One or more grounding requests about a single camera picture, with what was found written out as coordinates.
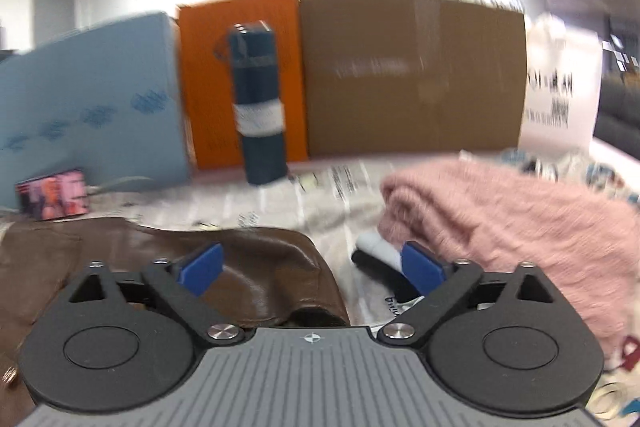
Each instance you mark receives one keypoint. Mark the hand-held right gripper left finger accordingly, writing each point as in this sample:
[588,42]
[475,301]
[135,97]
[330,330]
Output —
[202,268]

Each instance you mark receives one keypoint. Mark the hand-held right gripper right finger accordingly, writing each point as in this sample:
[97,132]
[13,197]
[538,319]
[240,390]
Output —
[422,268]

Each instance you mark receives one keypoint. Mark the brown leather jacket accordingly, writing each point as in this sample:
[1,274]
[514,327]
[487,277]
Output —
[150,252]

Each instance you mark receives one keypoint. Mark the black and white garment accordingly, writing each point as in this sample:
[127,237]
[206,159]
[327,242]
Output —
[380,264]

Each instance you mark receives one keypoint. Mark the pink fuzzy sweater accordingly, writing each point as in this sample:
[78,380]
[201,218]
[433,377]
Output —
[515,227]

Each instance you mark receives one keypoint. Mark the white printed sheet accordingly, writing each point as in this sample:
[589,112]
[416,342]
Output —
[310,202]

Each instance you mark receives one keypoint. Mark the small pink printed box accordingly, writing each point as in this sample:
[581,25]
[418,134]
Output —
[54,194]

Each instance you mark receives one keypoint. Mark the orange cardboard box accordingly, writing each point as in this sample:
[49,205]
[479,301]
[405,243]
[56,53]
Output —
[210,82]

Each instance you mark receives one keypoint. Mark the large brown cardboard box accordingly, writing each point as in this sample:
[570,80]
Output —
[410,77]

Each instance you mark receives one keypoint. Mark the light blue foam board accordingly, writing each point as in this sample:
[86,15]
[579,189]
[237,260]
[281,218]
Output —
[85,107]

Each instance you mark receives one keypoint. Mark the white printed box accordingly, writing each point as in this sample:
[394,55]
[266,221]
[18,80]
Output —
[557,92]

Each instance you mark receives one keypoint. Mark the dark grey sofa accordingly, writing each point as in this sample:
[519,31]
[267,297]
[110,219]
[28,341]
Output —
[619,107]

